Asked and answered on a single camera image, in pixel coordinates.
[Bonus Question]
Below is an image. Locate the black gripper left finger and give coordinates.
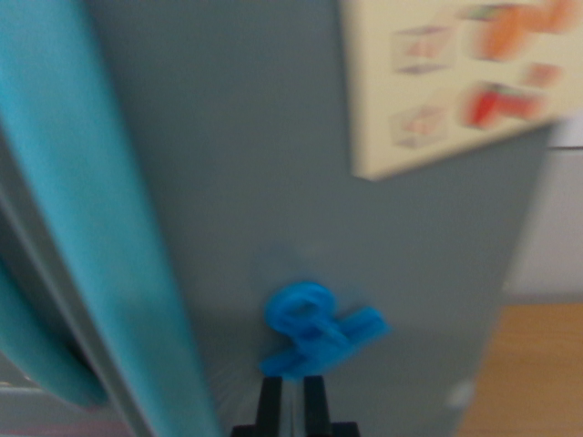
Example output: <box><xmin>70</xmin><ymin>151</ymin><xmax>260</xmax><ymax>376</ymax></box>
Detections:
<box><xmin>254</xmin><ymin>376</ymin><xmax>287</xmax><ymax>437</ymax></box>

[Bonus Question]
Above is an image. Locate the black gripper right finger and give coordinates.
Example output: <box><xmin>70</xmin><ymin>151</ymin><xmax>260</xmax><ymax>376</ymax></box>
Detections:
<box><xmin>302</xmin><ymin>375</ymin><xmax>332</xmax><ymax>437</ymax></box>

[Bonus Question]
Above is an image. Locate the blue plastic clip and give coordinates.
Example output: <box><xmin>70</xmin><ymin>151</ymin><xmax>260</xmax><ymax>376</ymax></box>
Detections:
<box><xmin>257</xmin><ymin>280</ymin><xmax>394</xmax><ymax>381</ymax></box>

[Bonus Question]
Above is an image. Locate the cream grocery checklist card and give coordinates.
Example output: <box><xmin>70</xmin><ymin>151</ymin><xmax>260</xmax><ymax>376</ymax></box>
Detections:
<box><xmin>339</xmin><ymin>0</ymin><xmax>583</xmax><ymax>182</ymax></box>

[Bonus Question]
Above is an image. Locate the teal fridge door handle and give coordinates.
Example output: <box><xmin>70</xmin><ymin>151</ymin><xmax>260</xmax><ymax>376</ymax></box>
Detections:
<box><xmin>0</xmin><ymin>254</ymin><xmax>110</xmax><ymax>409</ymax></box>
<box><xmin>0</xmin><ymin>0</ymin><xmax>225</xmax><ymax>437</ymax></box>

